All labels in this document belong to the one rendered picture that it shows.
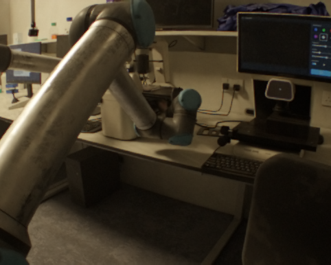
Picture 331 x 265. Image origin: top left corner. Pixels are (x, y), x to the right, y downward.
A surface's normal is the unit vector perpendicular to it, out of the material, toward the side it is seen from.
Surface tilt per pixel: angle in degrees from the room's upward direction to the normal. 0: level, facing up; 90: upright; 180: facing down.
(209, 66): 90
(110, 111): 91
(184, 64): 90
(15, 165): 50
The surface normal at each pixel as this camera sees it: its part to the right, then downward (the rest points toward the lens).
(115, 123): -0.53, 0.28
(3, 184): 0.42, -0.41
